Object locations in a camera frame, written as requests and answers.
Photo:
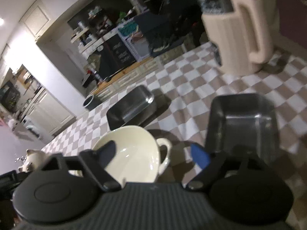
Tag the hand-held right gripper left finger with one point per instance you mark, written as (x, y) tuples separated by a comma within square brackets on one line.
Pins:
[(108, 152)]

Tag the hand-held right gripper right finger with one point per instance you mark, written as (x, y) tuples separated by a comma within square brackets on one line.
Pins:
[(200, 157)]

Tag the steel rectangular tray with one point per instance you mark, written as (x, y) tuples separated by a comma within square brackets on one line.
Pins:
[(130, 107), (242, 129)]

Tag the round trash bin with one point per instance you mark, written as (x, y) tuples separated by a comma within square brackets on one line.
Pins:
[(90, 103)]

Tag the white cabinet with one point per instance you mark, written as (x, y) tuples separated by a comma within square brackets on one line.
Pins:
[(48, 115)]

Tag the white cat figurine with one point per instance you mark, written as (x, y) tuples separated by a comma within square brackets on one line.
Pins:
[(33, 159)]

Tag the checkered tablecloth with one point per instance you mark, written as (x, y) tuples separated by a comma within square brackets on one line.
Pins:
[(191, 81)]

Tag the wooden board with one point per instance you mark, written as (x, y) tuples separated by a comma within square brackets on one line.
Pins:
[(124, 73)]

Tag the black printed poster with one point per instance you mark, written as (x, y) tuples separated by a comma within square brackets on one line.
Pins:
[(120, 52)]

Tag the clear storage box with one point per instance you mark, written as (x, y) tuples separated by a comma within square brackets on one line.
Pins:
[(139, 48)]

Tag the cream electric kettle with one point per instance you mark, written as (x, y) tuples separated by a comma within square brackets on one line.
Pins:
[(230, 40)]

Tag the pile of dark clothes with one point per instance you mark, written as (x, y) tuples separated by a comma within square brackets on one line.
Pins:
[(168, 28)]

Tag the white door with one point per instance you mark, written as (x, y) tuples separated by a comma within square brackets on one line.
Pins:
[(36, 16)]

